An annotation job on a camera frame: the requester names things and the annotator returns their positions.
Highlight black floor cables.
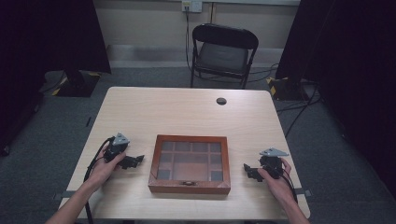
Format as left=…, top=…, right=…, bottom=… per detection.
left=248, top=63, right=322, bottom=138

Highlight black wall socket cable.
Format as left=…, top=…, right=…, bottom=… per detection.
left=184, top=5, right=200, bottom=76

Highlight grey table edge strap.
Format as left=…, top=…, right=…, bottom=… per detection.
left=52, top=189, right=82, bottom=201
left=293, top=188, right=312, bottom=198

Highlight person's left hand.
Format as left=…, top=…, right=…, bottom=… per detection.
left=86, top=150, right=127, bottom=189

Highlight black curtain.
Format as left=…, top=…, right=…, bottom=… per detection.
left=0, top=0, right=112, bottom=157
left=275, top=0, right=396, bottom=200

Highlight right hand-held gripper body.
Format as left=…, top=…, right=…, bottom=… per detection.
left=259, top=147, right=290, bottom=180

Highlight black stand base striped tape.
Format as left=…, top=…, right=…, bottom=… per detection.
left=50, top=70, right=103, bottom=98
left=266, top=76, right=310, bottom=102

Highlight white wall socket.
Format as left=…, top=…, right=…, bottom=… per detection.
left=181, top=0, right=204, bottom=14

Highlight person's right hand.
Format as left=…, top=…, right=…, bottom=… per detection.
left=257, top=157, right=297, bottom=205

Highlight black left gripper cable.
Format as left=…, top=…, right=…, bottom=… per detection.
left=82, top=135, right=116, bottom=224

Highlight wooden box with glass lid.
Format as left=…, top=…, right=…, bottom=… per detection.
left=148, top=133, right=232, bottom=196

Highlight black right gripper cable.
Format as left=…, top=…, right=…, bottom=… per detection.
left=280, top=167, right=299, bottom=203

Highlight black folding chair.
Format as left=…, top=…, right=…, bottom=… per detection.
left=190, top=22, right=260, bottom=91

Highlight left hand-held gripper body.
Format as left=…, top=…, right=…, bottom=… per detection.
left=103, top=133, right=131, bottom=163

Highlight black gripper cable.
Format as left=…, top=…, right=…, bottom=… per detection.
left=280, top=167, right=299, bottom=203
left=82, top=135, right=116, bottom=224

